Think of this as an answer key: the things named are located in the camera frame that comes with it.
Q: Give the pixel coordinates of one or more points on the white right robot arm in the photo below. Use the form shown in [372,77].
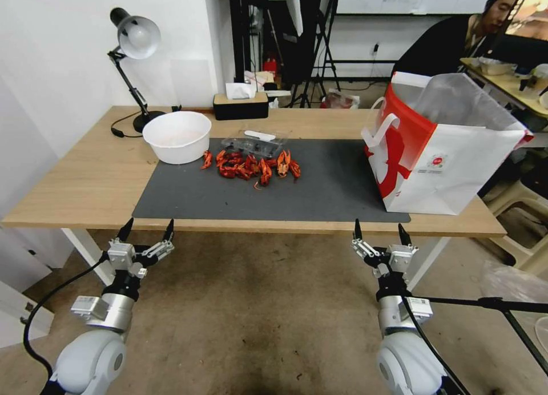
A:
[402,365]

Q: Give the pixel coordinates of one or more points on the small red canister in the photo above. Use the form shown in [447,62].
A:
[269,65]

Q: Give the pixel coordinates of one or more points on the yellowish side table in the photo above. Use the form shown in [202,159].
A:
[509,86]

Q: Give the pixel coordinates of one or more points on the black tissue box wooden lid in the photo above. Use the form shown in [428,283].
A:
[239,109]

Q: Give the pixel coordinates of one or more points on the red and white delivery bag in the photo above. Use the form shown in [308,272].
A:
[449,176]

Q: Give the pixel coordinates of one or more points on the white table leg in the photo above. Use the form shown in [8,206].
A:
[87,253]
[428,258]

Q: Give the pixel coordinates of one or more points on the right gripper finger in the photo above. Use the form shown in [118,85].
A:
[358,232]
[403,236]

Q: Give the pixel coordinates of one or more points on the clear plastic takeout box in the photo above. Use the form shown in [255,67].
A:
[239,144]

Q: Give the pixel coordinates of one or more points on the black tripod stand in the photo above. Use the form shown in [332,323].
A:
[492,303]

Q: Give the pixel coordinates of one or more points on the white softbox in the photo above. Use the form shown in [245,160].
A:
[295,7]

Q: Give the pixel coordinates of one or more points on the white low cabinet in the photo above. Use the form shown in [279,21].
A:
[21,313]

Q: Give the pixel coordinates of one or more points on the dark grey table mat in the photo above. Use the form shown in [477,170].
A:
[325,185]

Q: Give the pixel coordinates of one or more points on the red and white plastic bag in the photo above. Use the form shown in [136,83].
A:
[340,99]

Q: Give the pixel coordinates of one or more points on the person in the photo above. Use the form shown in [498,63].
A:
[441,39]

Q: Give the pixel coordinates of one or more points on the white round bowl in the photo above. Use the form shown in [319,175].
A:
[175,149]

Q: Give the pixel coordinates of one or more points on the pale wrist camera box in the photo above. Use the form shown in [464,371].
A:
[120,255]
[400,260]

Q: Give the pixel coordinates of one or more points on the black desk lamp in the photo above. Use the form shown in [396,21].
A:
[139,37]

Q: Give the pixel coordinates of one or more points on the black light stand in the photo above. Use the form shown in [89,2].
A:
[323,48]

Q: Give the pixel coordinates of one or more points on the red crayfish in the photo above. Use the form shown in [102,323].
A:
[227,171]
[206,160]
[251,161]
[295,170]
[244,172]
[271,161]
[234,157]
[265,174]
[283,164]
[221,157]

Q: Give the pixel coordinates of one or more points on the black metal rack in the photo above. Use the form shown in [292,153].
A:
[246,27]

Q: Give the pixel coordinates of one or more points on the beige plastic stool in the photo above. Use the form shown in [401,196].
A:
[524,223]

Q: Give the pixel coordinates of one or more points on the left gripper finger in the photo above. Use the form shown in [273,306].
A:
[125,232]
[169,233]

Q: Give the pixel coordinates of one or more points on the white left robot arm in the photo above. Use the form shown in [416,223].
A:
[87,360]

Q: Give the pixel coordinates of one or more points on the clear food container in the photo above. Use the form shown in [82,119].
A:
[495,66]

